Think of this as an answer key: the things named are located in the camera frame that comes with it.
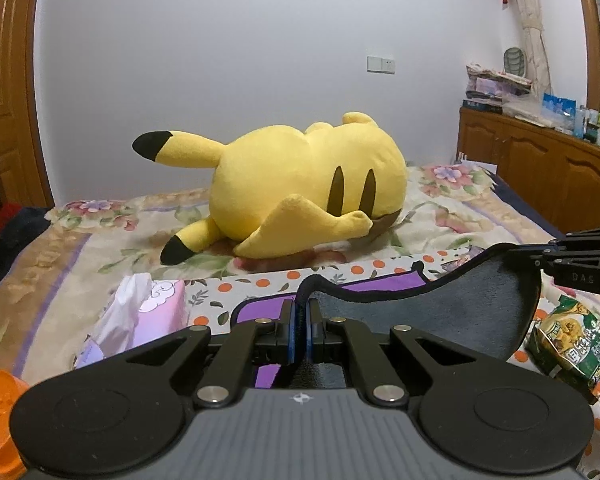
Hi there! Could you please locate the green snack packet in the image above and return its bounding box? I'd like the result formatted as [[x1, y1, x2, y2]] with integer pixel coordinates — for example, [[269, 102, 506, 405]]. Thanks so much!
[[524, 294, 600, 405]]

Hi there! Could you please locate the round hand fan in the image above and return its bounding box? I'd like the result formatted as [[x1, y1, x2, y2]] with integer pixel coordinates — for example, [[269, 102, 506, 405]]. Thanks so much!
[[503, 47, 529, 77]]

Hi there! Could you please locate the purple grey towel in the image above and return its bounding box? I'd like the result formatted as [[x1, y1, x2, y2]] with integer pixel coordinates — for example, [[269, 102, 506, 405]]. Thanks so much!
[[230, 242, 543, 392]]

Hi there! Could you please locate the orange dotted white cloth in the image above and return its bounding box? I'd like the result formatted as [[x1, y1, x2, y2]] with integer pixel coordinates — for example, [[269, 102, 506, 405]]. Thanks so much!
[[182, 252, 600, 480]]

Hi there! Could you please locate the cream curtain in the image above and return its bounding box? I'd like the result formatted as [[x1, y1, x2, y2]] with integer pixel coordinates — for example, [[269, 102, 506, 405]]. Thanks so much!
[[499, 0, 554, 102]]

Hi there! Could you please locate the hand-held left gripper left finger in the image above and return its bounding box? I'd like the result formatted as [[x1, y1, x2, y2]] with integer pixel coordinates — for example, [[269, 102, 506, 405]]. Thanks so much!
[[124, 299, 299, 409]]

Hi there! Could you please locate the pink tissue pack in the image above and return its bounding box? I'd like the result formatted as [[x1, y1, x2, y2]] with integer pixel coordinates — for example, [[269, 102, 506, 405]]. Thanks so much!
[[74, 272, 189, 372]]

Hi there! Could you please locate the blue white packet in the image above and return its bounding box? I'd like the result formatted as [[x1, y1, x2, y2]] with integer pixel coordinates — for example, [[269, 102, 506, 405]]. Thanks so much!
[[540, 92, 579, 130]]

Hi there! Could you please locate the white wall switch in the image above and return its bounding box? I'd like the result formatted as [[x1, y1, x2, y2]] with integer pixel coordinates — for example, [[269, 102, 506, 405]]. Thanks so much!
[[367, 55, 396, 75]]

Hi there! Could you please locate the yellow plush toy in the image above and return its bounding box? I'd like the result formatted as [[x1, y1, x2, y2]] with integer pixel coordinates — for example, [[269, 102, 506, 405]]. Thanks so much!
[[132, 112, 409, 267]]

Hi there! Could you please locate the stack of books and papers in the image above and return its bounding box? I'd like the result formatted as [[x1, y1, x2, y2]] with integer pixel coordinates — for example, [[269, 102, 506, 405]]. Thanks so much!
[[463, 62, 534, 114]]

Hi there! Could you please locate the clear plastic box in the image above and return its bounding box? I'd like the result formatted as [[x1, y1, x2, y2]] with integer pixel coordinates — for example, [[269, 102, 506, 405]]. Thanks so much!
[[501, 94, 546, 122]]

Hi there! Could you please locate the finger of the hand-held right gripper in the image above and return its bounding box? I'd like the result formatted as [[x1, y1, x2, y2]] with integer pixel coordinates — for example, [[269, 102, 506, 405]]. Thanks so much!
[[502, 241, 561, 274]]

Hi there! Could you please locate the floral bed sheet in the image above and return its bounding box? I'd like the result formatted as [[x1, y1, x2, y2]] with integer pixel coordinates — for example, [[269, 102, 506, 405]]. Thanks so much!
[[0, 161, 600, 480]]

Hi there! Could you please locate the wooden cabinet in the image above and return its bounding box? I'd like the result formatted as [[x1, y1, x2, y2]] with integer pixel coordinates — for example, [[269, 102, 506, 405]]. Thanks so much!
[[456, 106, 600, 242]]

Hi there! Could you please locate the wooden wardrobe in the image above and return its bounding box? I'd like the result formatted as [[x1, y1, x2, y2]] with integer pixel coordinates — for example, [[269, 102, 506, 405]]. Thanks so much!
[[0, 0, 57, 212]]

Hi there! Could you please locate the dark blue blanket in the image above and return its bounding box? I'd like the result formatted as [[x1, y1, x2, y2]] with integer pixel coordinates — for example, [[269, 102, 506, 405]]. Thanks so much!
[[0, 204, 52, 308]]

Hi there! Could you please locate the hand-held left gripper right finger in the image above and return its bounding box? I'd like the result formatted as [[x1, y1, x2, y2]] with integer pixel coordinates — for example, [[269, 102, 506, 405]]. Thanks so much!
[[305, 299, 482, 406]]

